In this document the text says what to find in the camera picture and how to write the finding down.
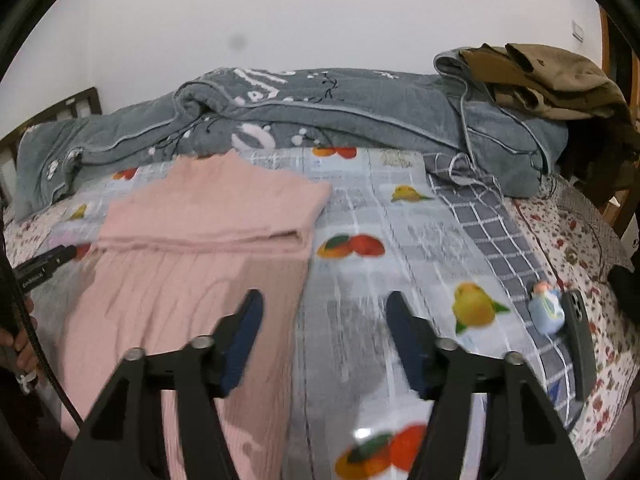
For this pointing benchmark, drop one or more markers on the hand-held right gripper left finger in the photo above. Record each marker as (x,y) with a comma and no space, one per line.
(245,340)

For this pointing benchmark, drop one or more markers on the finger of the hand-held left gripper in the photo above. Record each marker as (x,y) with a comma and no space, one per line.
(45,266)

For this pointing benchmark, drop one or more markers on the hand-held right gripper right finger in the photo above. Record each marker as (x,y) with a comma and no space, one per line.
(407,345)

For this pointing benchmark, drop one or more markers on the pink knit sweater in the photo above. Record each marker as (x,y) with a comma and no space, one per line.
(200,220)

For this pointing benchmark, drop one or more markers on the person's left hand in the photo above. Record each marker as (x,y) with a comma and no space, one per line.
(24,349)

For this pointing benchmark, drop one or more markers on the fruit print plastic tablecloth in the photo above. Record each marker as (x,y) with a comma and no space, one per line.
(400,230)

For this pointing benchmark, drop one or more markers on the grey checked cloth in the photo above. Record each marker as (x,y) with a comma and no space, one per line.
(485,230)

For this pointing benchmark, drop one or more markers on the small blue toy figure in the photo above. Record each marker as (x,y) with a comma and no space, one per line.
(547,312)

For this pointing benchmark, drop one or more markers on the dark wooden headboard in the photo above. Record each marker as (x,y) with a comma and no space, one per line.
(85,100)

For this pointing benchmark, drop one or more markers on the phone in dark case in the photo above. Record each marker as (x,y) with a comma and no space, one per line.
(580,345)

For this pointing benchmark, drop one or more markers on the floral bed sheet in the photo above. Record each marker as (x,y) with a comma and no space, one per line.
(565,240)

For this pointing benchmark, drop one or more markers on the dark cloth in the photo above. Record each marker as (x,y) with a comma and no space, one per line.
(627,285)

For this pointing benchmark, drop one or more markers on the grey printed blanket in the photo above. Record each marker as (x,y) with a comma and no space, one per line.
(350,110)

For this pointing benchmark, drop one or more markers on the wooden chair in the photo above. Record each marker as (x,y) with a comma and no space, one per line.
(617,215)

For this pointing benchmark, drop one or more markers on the brown jacket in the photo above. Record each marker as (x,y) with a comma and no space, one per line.
(550,80)

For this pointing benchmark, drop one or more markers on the white wall socket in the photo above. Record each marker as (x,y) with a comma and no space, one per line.
(578,31)

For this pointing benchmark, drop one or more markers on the wooden door frame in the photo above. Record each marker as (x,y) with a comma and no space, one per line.
(605,40)

